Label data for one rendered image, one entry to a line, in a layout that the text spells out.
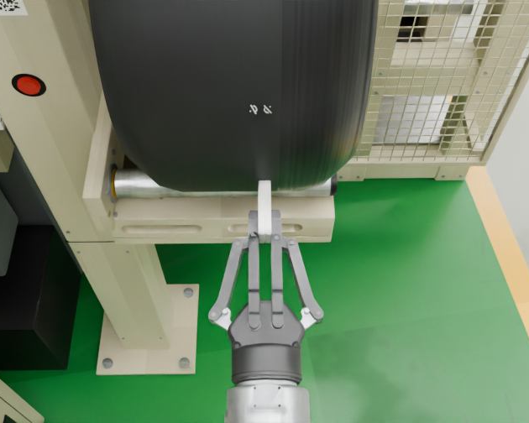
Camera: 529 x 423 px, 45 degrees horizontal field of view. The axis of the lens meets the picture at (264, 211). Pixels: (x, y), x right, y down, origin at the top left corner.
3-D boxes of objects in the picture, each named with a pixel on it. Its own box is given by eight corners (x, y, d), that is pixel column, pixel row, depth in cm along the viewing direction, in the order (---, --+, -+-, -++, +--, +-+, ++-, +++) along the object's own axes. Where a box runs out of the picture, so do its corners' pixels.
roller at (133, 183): (106, 195, 96) (107, 165, 97) (112, 200, 101) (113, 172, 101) (337, 192, 96) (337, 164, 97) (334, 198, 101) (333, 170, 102)
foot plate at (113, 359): (96, 375, 174) (94, 373, 172) (107, 285, 188) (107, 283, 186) (195, 374, 174) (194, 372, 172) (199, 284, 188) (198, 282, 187)
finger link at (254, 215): (259, 254, 75) (233, 254, 75) (259, 215, 77) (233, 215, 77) (259, 250, 73) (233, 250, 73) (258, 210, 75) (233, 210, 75)
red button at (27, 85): (20, 95, 89) (13, 80, 86) (23, 86, 90) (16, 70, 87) (42, 95, 89) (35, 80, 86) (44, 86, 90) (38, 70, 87)
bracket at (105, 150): (96, 232, 100) (81, 198, 91) (123, 50, 121) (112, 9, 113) (117, 232, 100) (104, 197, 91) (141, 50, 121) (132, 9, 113)
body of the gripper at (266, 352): (309, 379, 64) (305, 291, 68) (224, 380, 64) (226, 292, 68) (305, 391, 71) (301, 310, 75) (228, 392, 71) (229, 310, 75)
